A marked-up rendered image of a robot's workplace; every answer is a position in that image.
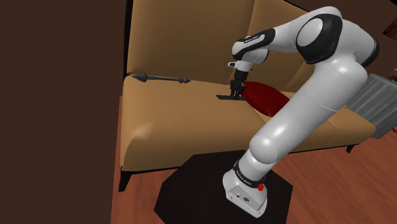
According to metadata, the dark red cushion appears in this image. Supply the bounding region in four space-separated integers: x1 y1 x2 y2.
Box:
239 81 291 118

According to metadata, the tan sofa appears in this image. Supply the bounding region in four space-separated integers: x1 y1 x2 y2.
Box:
118 0 377 192

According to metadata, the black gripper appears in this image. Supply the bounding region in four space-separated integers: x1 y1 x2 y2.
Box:
230 69 249 98

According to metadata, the black robot stand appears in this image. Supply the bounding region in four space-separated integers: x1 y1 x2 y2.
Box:
153 150 294 224

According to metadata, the grey ribbed radiator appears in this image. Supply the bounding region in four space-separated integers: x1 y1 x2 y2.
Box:
344 73 397 139

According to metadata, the black flat tablet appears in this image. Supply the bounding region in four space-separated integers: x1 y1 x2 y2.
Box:
216 94 246 101

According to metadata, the dark grey ornate rod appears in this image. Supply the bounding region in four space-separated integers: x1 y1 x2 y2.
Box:
131 72 192 85

